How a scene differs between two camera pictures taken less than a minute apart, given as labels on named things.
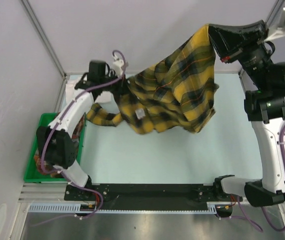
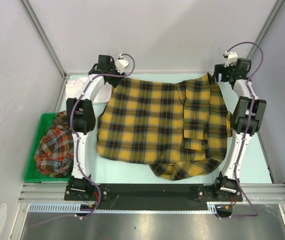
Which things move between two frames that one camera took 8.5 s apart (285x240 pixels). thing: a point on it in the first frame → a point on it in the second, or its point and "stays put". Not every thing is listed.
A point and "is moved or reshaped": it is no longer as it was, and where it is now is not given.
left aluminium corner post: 38,24 stays put
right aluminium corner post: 277,5 stays put
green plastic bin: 32,174 stays put
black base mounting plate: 146,194 stays put
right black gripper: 227,44 → 219,68
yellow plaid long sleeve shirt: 177,91 is moved or reshaped
